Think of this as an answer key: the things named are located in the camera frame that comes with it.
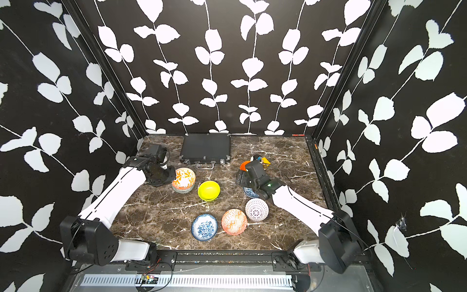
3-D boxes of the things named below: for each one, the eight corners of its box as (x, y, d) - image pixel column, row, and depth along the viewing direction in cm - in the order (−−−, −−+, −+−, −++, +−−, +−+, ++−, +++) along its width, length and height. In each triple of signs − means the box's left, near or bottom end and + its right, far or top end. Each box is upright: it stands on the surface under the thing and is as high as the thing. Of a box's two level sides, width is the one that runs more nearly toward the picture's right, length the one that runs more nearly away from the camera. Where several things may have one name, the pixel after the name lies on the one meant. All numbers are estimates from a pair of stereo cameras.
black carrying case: (179, 169, 106) (176, 163, 101) (187, 138, 122) (185, 131, 117) (229, 169, 106) (228, 163, 101) (230, 138, 122) (230, 132, 118)
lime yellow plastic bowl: (197, 202, 93) (196, 198, 89) (200, 185, 99) (199, 180, 96) (219, 202, 93) (218, 198, 89) (220, 185, 99) (220, 181, 96)
